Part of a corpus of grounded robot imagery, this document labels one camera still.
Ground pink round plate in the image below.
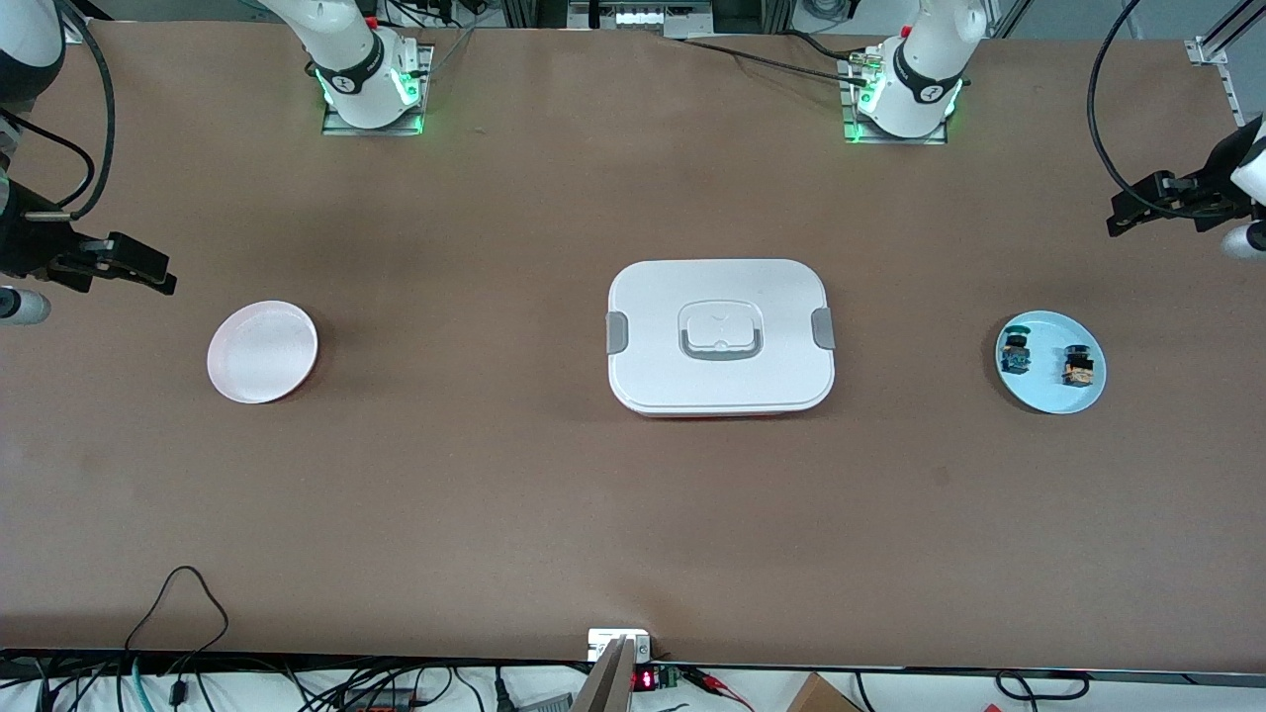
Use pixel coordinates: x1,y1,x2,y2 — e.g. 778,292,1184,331
207,301,319,404

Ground light blue round plate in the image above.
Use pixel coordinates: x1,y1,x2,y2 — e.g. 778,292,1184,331
994,310,1107,415

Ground black power strip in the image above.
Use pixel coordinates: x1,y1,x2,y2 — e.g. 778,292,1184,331
341,687,416,712

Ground metal device white sockets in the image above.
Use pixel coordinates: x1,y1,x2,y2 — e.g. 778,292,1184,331
569,0,715,39

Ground brown cardboard box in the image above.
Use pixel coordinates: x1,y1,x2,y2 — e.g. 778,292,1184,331
786,672,863,712

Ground small white box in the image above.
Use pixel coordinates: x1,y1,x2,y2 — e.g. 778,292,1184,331
588,628,652,662

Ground red clip lead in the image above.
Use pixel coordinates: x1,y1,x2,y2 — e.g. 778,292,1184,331
682,667,755,712

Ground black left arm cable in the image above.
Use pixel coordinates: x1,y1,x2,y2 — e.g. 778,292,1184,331
1087,0,1222,221

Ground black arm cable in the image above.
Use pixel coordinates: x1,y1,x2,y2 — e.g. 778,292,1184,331
0,0,116,221
1087,0,1222,221

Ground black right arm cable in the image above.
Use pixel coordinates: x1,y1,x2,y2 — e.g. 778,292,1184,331
0,0,116,221

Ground aluminium frame rail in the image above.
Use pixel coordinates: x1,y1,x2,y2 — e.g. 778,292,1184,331
1185,0,1266,130

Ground green-capped push button switch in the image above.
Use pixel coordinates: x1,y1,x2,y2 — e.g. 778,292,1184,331
999,324,1035,377

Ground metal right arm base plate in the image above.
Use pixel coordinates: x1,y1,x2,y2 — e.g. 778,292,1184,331
321,44,434,136

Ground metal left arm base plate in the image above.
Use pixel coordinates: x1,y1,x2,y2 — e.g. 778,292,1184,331
841,54,949,146

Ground black looped cable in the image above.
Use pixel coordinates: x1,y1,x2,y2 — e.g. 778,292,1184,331
124,566,230,705

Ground thick black table cable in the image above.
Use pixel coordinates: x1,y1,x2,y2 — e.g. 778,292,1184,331
781,30,871,62

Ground thin black table cable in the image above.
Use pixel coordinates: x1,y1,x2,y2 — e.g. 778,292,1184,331
678,35,871,82

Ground aluminium extrusion post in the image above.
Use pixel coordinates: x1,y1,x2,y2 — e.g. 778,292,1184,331
502,0,570,31

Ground black oval cable loop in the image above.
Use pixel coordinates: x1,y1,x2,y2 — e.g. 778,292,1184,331
994,670,1091,701

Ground grey wedge post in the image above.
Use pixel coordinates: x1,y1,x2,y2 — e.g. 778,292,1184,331
572,638,636,712

